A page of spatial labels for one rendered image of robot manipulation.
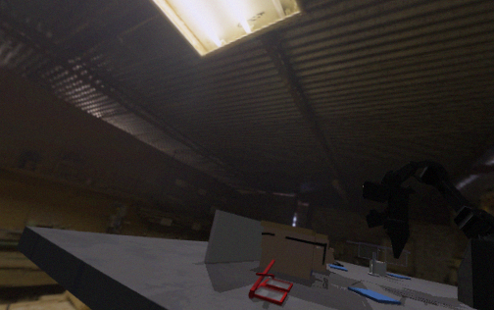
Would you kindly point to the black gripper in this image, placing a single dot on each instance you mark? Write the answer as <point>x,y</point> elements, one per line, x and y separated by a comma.
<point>397,227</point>

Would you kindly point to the white block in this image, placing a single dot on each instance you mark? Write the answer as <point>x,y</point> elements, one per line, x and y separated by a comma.
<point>380,268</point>

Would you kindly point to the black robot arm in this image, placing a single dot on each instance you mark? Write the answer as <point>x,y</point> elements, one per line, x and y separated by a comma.
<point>475,223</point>

